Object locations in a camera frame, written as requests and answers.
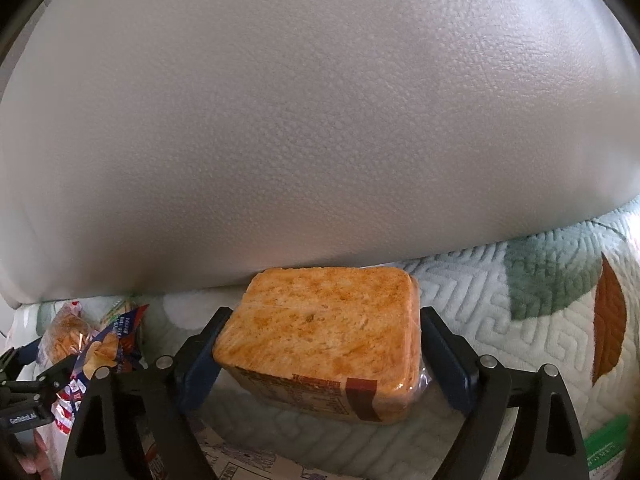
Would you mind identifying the white green snack packet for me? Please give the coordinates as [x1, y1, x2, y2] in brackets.
[585, 415, 630, 480]

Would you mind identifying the beige leather headboard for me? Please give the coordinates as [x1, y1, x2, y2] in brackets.
[1, 0, 639, 304]

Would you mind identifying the round biscuit bag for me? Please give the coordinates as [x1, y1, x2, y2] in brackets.
[37, 300, 96, 367]

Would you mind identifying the toast slice pack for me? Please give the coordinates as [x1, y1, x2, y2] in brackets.
[213, 266, 423, 424]

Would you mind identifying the blue white chip bag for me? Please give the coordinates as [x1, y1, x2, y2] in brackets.
[72, 304, 149, 387]

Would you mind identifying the red white striped snack bag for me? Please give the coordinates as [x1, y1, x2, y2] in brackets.
[52, 377, 86, 436]

